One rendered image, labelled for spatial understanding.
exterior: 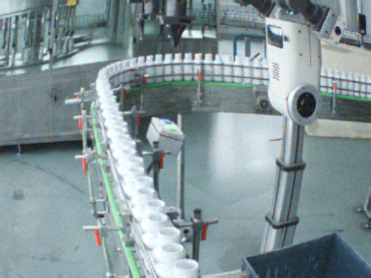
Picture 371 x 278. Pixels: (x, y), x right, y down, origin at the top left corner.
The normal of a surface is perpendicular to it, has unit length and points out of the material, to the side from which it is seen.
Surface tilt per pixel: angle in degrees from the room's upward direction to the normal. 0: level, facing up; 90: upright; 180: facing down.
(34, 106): 90
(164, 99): 88
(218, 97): 90
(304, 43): 90
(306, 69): 101
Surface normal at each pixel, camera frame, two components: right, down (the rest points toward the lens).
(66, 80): 0.24, 0.31
